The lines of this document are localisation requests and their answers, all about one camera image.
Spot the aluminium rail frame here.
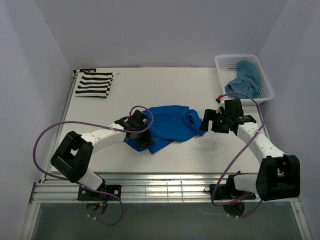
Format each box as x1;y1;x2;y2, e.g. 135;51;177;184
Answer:
29;172;298;205

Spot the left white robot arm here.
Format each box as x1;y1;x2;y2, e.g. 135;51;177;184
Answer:
50;110;155;200

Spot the blue tank top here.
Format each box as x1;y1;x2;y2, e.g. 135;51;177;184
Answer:
126;105;205;154

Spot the white plastic basket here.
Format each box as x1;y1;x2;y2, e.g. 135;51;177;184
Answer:
215;54;274;104

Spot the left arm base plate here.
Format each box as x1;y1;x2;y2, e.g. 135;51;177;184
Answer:
76;184;122;202

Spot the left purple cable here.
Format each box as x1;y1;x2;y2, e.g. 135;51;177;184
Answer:
33;106;155;227

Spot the blue label sticker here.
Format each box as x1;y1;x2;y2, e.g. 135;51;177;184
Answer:
79;68;97;73

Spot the teal tank top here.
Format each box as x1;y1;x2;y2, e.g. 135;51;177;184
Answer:
224;60;261;99

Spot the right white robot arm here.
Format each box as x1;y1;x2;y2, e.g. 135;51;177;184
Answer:
200;96;301;201

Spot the black white striped tank top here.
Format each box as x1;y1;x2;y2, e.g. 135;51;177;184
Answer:
74;71;114;99

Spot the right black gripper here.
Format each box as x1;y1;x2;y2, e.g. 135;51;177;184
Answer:
199;109;231;134

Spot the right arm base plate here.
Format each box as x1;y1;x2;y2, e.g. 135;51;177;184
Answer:
214;184;256;200

